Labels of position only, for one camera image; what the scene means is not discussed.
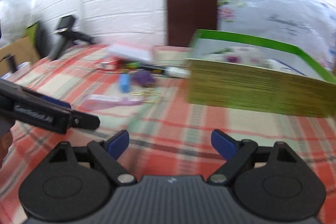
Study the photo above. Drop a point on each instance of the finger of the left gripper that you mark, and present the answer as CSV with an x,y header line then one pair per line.
x,y
54,101

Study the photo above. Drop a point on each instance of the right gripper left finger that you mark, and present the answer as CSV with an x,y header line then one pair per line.
x,y
104,155

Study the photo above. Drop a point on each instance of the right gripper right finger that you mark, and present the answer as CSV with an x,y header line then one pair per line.
x,y
237,154

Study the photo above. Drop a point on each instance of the pink strap gold keyring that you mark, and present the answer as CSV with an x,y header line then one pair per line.
x,y
100,102

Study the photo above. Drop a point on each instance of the blue cylindrical tube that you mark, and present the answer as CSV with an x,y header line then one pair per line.
x,y
124,82

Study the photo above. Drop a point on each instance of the purple small object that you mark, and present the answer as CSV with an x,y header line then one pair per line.
x,y
143,78

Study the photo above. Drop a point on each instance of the white patterned fabric pouch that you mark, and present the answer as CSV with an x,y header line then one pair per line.
x,y
245,55

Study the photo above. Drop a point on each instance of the person left hand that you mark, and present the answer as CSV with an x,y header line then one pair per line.
x,y
6,138

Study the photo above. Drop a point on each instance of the cardboard box at left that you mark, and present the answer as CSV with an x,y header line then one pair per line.
x,y
25,56

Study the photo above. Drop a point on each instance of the black handheld device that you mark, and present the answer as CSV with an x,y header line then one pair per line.
x,y
68,37

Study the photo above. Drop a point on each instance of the plaid bed sheet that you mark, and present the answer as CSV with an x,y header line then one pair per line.
x,y
167,137

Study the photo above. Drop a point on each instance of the green cardboard box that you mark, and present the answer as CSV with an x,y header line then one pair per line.
x,y
295,84

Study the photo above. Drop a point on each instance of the white plastic bag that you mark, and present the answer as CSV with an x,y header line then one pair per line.
x,y
15,17

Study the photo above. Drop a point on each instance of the dark brown headboard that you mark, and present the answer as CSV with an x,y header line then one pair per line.
x,y
184,17

